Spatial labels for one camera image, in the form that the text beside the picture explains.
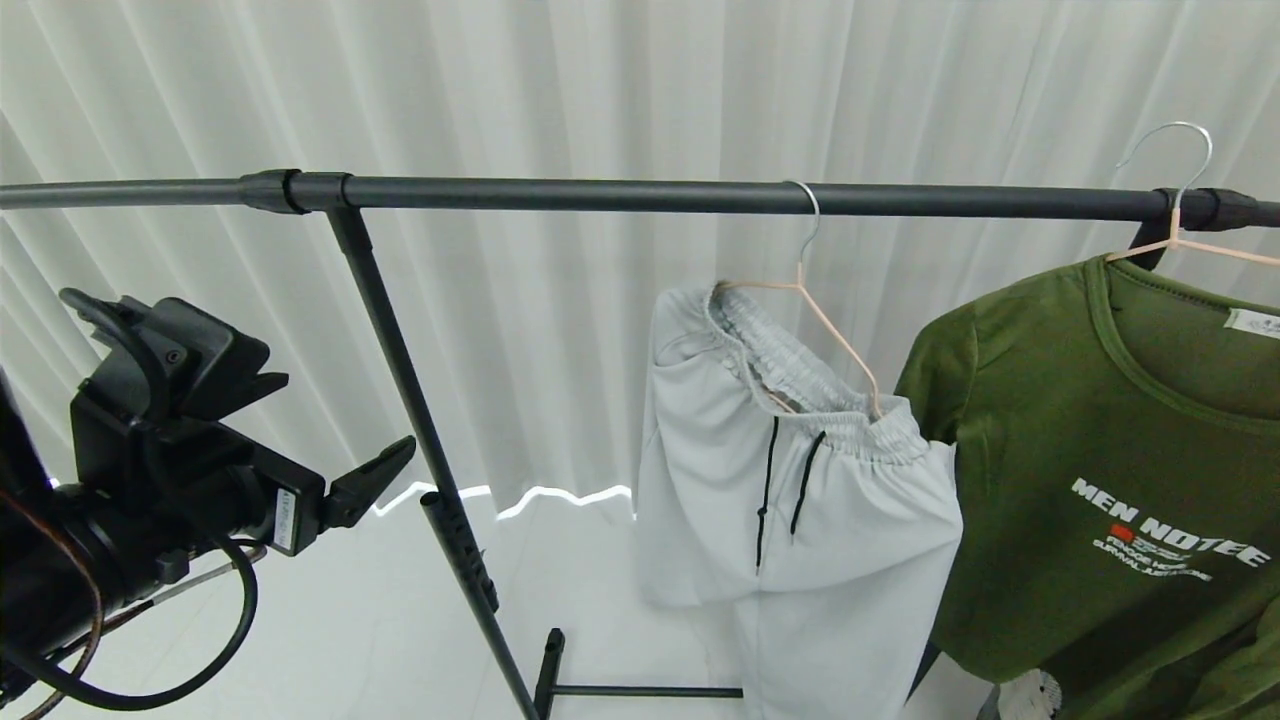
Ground pink clothes hanger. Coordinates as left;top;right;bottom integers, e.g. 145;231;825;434
713;180;886;419
1105;122;1280;269

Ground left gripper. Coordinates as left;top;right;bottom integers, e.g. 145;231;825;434
70;372;418;601

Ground green garment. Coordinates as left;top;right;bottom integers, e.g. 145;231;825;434
893;255;1280;720

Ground white laundry basket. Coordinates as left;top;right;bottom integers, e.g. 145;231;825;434
993;668;1064;720

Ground pale grey shorts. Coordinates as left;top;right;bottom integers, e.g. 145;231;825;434
635;282;964;720

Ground white curtain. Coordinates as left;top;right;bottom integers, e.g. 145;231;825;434
0;0;1280;521

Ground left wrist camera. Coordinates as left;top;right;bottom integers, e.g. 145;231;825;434
60;288;291;491

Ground black clothes rack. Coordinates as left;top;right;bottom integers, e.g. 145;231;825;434
0;168;1280;720

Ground black cable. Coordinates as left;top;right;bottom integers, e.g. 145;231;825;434
0;288;261;713

